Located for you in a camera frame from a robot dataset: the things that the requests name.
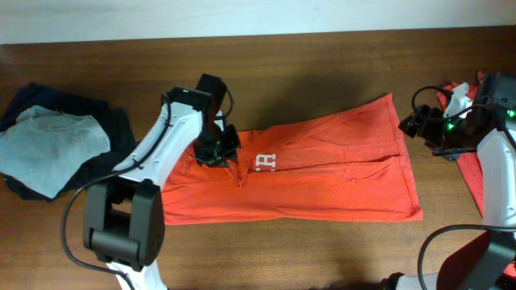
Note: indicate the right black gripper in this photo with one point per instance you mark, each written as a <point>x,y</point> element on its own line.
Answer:
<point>424,126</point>

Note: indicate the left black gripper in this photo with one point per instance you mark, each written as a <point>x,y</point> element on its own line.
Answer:
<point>219,159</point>

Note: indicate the orange soccer t-shirt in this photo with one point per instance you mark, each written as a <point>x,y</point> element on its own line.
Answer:
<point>351,166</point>

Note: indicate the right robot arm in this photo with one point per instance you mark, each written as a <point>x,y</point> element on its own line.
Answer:
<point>483,125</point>

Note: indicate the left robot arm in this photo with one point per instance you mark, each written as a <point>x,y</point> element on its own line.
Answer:
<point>124,217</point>

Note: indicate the dark navy folded garment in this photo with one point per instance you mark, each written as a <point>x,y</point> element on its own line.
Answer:
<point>113,121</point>

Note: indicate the red ribbed garment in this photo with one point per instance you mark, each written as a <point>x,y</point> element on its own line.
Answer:
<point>469,164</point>

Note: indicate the grey folded t-shirt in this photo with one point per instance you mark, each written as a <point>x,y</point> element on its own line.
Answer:
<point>45,148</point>

